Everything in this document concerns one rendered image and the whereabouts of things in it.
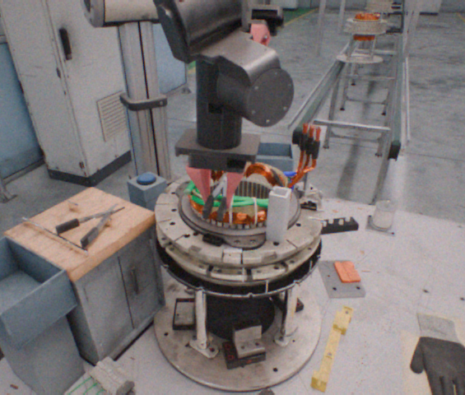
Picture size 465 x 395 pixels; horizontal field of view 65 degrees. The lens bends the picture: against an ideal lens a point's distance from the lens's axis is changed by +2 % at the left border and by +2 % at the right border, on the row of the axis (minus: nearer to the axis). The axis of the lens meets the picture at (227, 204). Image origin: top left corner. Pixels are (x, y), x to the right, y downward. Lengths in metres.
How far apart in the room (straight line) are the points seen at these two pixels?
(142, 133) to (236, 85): 0.71
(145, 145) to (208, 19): 0.71
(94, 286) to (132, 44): 0.59
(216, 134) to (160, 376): 0.54
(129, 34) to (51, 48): 1.80
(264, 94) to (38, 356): 0.58
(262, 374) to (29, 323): 0.43
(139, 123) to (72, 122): 1.86
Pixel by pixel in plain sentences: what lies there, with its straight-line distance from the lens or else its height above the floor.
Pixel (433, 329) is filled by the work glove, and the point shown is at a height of 0.79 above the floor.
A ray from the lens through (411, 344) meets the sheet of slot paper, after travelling 0.95.
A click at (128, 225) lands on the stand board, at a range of 0.71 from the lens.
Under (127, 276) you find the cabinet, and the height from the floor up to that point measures 0.96.
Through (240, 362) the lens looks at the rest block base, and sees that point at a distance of 0.79.
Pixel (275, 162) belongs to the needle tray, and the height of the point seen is 1.06.
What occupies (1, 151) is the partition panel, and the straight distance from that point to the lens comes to 3.16.
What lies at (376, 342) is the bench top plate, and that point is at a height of 0.78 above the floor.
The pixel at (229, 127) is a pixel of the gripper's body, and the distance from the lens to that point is 0.44.
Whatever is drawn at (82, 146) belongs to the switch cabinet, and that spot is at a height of 0.36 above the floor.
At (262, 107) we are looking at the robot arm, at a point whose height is 1.36.
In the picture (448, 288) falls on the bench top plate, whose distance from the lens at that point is 1.12.
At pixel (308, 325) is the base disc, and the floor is 0.80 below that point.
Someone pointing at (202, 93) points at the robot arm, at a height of 1.35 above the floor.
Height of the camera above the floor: 1.47
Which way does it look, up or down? 33 degrees down
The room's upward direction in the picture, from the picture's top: straight up
